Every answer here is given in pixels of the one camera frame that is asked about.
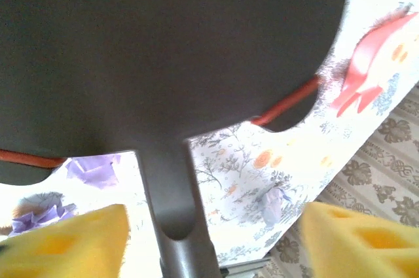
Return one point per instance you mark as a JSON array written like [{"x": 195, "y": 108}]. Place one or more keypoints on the floral print tablecloth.
[{"x": 294, "y": 147}]

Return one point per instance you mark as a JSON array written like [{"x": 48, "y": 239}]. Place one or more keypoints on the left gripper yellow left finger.
[{"x": 59, "y": 248}]

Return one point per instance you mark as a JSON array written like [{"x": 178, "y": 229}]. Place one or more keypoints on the purple paper scrap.
[
  {"x": 36, "y": 217},
  {"x": 93, "y": 170}
]

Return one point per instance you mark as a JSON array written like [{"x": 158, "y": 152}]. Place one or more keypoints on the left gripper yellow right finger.
[{"x": 360, "y": 248}]

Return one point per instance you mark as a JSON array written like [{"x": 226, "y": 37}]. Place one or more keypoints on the pink plastic dustpan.
[{"x": 363, "y": 59}]

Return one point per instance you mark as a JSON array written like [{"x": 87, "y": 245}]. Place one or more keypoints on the dark brown hand brush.
[{"x": 163, "y": 45}]

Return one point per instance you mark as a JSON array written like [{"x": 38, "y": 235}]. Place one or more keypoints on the small pale lilac paper scrap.
[{"x": 275, "y": 206}]

